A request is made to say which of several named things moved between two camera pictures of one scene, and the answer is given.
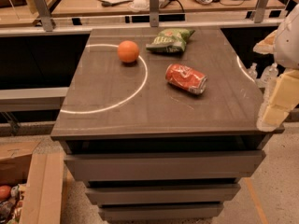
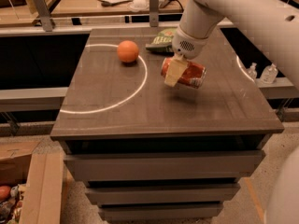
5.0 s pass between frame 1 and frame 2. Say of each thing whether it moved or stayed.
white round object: stayed
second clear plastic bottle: stayed
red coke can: moved
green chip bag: stayed
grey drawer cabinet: stayed
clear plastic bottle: stayed
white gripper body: moved
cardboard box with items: stayed
